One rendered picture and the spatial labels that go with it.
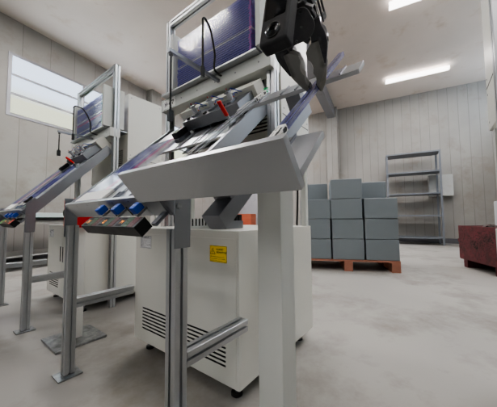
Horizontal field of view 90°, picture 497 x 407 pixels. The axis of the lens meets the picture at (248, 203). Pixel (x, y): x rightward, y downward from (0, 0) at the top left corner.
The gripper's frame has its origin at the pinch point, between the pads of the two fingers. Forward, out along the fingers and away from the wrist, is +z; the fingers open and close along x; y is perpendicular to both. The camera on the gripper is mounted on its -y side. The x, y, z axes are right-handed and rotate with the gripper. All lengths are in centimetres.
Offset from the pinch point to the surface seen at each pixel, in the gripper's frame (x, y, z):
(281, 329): 7.7, -38.2, 29.1
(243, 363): 38, -46, 68
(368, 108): 122, 664, 407
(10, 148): 522, 94, -15
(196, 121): 68, 33, 13
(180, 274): 36, -34, 22
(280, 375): 8, -46, 35
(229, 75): 58, 58, 8
